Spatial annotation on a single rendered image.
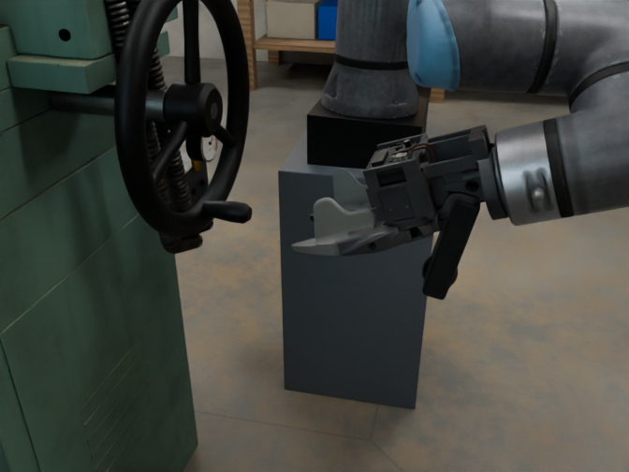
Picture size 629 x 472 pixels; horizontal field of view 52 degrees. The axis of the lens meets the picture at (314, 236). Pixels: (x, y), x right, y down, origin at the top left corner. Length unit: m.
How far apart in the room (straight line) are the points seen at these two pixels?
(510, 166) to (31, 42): 0.50
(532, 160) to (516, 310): 1.29
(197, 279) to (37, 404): 1.09
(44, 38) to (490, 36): 0.45
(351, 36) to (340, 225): 0.63
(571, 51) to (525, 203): 0.14
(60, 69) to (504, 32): 0.44
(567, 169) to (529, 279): 1.43
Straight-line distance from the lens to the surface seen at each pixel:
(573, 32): 0.64
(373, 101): 1.20
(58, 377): 0.92
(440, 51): 0.61
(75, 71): 0.72
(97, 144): 0.91
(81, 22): 0.72
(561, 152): 0.58
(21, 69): 0.76
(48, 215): 0.84
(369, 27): 1.19
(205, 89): 0.72
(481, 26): 0.61
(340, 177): 0.69
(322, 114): 1.21
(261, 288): 1.86
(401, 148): 0.63
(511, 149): 0.59
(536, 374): 1.65
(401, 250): 1.25
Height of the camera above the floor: 1.04
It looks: 29 degrees down
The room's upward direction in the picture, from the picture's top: straight up
